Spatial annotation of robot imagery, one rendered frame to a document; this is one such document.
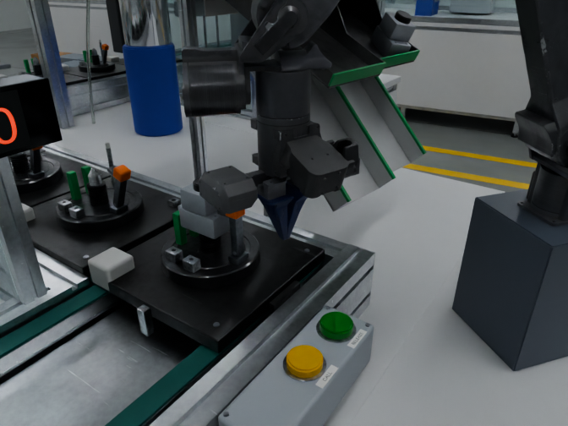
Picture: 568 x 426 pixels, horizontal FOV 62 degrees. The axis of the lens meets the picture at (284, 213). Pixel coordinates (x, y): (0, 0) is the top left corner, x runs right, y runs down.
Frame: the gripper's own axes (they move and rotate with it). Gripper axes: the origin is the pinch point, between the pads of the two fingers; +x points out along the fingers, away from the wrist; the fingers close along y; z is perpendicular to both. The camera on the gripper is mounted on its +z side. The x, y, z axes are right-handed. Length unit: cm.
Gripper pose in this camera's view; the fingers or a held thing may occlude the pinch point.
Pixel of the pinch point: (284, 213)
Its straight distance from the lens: 55.8
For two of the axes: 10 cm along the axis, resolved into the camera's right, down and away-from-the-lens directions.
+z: 5.7, 3.8, -7.3
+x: 0.1, 8.8, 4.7
